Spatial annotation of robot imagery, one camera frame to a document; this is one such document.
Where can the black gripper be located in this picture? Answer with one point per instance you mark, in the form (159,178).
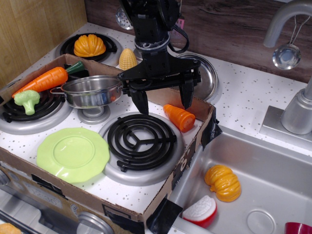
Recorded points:
(158,70)

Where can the green toy broccoli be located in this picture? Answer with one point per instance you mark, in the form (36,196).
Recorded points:
(28,99)

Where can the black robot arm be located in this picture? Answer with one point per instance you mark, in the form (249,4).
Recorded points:
(153,20)

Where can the steel pot lid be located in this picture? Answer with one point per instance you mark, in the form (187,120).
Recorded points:
(206,89)

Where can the small steel pot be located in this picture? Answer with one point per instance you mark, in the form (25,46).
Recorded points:
(90,92)

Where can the orange carrot piece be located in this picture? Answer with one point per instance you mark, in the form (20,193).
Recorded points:
(181,118)

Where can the silver stove knob back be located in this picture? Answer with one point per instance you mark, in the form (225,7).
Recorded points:
(138,55)

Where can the silver stove knob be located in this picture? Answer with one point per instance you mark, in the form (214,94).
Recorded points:
(138,55)
(94,116)

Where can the yellow toy corn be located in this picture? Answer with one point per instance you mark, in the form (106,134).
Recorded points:
(127,59)

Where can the front right black burner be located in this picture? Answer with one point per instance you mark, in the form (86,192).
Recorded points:
(141,142)

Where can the black burner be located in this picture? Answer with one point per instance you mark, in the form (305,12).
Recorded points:
(67,47)
(48,103)
(141,142)

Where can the hanging pink spatula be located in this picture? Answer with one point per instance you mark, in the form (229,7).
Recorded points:
(175,34)

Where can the silver stove knob centre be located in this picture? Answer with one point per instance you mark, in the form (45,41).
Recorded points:
(94,116)

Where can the hanging steel strainer spoon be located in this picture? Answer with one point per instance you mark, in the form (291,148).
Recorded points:
(122,19)

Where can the orange pumpkin half on burner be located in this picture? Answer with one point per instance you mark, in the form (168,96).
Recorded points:
(89,46)

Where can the orange pumpkin half in sink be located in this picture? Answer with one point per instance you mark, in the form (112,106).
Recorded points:
(223,182)

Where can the whole orange toy carrot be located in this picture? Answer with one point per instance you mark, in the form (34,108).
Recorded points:
(51,79)

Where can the back left black burner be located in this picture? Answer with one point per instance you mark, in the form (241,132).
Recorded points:
(67,47)

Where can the green plastic plate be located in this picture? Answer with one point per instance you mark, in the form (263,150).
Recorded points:
(74,155)

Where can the front left black burner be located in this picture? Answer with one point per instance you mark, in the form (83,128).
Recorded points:
(48,103)

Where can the cardboard fence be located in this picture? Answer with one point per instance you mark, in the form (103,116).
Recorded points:
(127,201)

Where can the red white toy radish slice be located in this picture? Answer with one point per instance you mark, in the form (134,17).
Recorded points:
(201,213)

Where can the hanging steel ladle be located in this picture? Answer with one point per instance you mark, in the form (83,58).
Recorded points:
(288,56)

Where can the silver faucet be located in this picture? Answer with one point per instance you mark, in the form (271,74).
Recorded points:
(294,124)

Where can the steel sink basin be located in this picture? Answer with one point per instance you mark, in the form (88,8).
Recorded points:
(276,186)

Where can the silver front panel knob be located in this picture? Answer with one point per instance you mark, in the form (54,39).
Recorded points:
(89,223)

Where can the red cup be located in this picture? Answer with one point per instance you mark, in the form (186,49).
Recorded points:
(297,228)

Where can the orange toy at corner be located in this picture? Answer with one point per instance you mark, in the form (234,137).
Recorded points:
(7,228)

